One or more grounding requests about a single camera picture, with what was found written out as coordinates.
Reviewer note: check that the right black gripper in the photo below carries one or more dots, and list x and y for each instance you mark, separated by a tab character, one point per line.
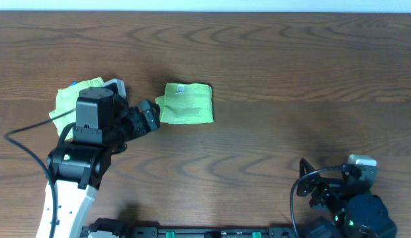
327	188

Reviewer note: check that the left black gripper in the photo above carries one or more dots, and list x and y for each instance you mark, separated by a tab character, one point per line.
139	119

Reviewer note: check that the green microfiber cloth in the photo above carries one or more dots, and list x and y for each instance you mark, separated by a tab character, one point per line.
186	104

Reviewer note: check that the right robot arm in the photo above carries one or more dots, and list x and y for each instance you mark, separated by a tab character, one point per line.
364	216

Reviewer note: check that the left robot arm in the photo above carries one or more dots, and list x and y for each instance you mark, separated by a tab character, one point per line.
103	126

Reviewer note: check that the folded green cloth on stack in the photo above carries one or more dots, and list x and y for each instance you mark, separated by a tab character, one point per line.
66	100

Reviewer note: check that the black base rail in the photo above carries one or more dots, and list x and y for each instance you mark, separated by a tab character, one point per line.
114	228

